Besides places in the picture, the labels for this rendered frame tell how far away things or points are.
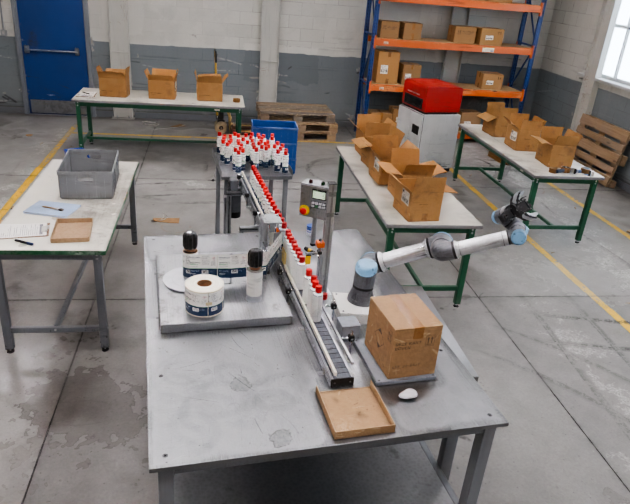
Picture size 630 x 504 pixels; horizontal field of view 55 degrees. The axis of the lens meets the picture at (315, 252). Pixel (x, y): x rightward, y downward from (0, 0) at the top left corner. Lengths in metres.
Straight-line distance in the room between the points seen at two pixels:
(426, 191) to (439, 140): 3.97
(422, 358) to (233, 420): 0.91
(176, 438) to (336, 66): 8.94
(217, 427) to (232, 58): 8.62
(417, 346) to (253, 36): 8.36
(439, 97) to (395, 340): 6.13
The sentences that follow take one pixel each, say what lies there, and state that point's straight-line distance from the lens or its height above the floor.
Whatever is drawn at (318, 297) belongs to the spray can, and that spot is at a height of 1.03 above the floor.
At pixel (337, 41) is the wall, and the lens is 10.78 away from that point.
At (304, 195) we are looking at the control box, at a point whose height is 1.41.
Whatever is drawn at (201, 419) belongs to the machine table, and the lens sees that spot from 2.61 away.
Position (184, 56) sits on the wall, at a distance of 10.64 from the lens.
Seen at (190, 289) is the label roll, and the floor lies 1.02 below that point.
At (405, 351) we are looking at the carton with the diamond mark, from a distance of 2.81.
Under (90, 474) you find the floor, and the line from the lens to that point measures 3.64.
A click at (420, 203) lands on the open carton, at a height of 0.93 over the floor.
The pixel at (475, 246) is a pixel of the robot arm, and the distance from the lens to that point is 3.17.
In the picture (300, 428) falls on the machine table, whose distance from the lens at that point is 2.58.
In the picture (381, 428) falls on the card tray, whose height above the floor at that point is 0.86.
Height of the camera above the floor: 2.54
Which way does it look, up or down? 25 degrees down
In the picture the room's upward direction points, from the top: 5 degrees clockwise
